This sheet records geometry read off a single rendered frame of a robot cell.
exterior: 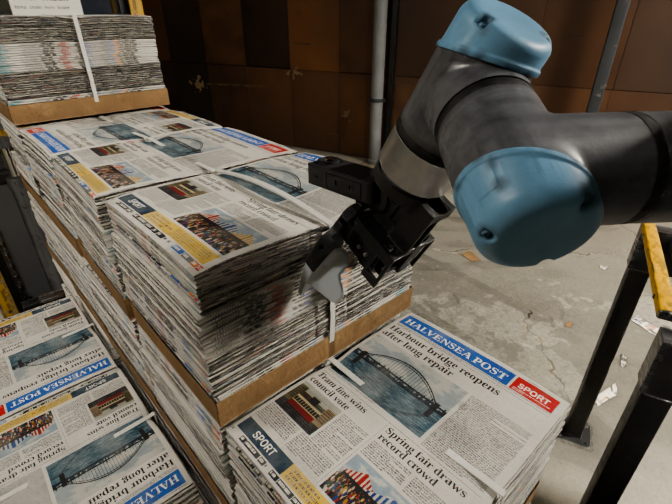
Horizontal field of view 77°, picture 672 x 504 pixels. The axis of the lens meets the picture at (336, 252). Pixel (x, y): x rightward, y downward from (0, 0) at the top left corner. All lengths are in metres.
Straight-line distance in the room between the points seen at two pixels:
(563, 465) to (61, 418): 1.45
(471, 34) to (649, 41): 3.61
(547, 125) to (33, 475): 0.92
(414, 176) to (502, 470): 0.37
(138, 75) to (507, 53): 1.12
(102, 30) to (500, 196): 1.16
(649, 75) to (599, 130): 3.64
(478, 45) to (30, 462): 0.94
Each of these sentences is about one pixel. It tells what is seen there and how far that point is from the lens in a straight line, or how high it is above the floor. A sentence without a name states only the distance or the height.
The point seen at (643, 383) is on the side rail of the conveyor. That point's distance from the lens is 0.99.
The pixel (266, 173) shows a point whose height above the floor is 1.06.
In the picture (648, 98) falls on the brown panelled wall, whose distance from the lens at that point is 3.97.
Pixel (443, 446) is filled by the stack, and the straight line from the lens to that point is 0.59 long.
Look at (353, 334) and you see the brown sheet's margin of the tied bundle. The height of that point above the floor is 0.85.
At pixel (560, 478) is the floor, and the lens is 1.69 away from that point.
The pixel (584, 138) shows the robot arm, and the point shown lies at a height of 1.23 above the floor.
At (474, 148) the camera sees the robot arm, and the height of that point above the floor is 1.22.
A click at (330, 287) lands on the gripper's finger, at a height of 1.01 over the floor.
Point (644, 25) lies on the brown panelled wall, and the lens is 3.92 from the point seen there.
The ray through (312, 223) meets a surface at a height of 1.06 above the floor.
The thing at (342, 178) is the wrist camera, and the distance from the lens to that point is 0.46.
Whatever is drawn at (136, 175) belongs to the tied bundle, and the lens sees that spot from 0.78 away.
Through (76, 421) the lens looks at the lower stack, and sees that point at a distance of 1.02.
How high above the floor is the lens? 1.29
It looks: 29 degrees down
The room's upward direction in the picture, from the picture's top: straight up
